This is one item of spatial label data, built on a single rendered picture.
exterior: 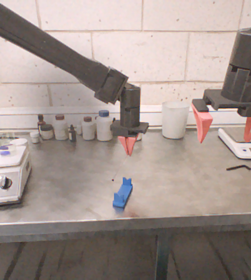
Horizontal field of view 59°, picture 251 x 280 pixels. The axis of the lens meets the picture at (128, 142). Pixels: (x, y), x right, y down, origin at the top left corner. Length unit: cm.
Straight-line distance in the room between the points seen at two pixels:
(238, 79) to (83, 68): 30
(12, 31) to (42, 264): 119
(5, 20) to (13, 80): 79
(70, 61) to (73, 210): 37
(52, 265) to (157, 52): 121
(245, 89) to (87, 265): 117
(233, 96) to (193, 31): 78
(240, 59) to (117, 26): 78
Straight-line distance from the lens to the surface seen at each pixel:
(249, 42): 40
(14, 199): 69
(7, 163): 73
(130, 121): 61
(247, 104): 43
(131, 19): 112
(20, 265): 146
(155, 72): 114
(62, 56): 48
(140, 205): 63
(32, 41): 46
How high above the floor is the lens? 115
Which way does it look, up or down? 24 degrees down
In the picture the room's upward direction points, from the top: straight up
